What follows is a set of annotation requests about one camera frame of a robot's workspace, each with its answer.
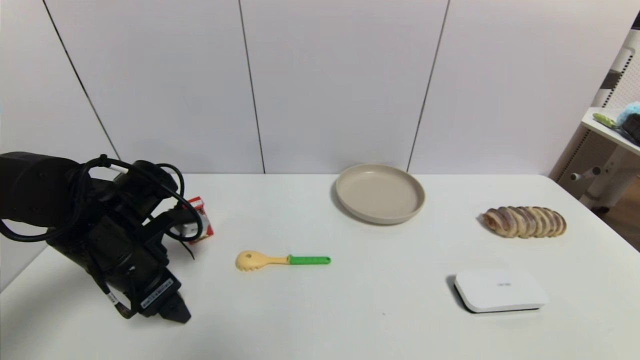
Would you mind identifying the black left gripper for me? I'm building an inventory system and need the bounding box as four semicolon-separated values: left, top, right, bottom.
88;215;192;324

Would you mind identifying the beige brown round plate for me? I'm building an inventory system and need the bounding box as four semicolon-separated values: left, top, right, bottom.
335;163;426;226

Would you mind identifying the red milk carton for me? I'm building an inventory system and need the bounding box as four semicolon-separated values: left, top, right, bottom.
181;196;215;245

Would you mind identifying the white flat router box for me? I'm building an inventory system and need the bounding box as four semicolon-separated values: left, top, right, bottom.
453;269;548;314

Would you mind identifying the sliced brown bread loaf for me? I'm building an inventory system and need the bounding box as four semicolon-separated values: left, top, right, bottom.
482;205;567;239

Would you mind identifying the white side desk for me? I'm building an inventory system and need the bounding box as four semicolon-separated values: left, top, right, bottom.
569;107;640;211

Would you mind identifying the dark item on desk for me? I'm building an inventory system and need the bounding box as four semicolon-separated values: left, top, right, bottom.
618;114;640;147

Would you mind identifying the light blue fluffy item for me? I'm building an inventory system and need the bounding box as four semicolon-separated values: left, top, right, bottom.
616;102;640;126

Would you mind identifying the white perforated panel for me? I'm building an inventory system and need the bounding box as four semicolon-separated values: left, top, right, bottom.
548;30;640;187

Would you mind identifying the yellow pasta spoon green handle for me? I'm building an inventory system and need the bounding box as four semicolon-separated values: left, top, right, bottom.
235;250;332;272

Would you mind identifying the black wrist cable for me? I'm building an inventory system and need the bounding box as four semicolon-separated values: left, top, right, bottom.
0;154;204;261

